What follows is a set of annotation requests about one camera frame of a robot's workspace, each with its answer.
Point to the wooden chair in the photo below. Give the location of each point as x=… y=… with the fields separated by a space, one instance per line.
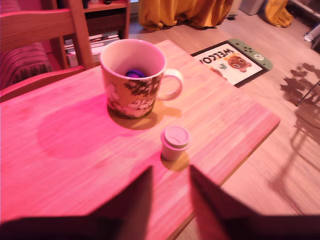
x=32 y=27

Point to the orange velvet curtain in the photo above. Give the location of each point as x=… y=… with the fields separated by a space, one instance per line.
x=278 y=12
x=187 y=12

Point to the tall wooden bookshelf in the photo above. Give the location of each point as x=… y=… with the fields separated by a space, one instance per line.
x=105 y=6

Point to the white shoe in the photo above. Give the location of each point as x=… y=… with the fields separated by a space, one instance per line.
x=308 y=37

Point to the pale coffee capsule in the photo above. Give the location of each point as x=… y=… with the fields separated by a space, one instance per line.
x=175 y=140

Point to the illustrated white ceramic mug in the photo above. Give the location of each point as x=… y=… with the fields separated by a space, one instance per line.
x=130 y=100

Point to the thin black metal rod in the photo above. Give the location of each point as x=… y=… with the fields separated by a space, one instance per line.
x=308 y=93

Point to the purple coffee capsule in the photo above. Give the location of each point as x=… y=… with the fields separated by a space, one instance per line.
x=135 y=73

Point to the welcome door mat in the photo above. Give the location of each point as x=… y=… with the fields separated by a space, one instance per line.
x=240 y=72

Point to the stack of white magazines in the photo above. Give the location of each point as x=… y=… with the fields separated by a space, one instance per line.
x=105 y=40

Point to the white box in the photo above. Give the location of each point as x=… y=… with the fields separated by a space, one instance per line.
x=251 y=6

